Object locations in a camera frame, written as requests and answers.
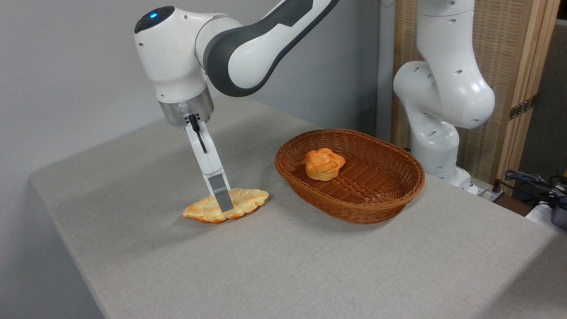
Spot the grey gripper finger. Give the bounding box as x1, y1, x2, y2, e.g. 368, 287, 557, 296
208, 172, 235, 213

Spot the black screen hinge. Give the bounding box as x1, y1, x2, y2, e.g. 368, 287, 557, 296
509, 95, 538, 121

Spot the grey plastic device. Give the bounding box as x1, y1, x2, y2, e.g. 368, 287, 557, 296
551, 203, 567, 230

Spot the bundle of dark cables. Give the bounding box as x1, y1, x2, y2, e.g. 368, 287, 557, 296
504, 170, 567, 210

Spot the brown oval wicker basket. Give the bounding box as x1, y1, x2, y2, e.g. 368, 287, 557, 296
275, 129, 425, 225

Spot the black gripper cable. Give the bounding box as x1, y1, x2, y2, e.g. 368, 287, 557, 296
189, 115, 208, 154

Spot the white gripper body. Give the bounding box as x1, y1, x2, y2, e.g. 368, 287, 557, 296
185, 120, 226, 177

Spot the wooden rattan folding screen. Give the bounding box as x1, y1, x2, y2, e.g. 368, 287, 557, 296
392, 0, 561, 187

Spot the golden croissant bread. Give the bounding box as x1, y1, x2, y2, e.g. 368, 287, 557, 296
182, 188, 269, 224

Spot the round braided bread roll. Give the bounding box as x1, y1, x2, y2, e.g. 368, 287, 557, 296
305, 148, 346, 181

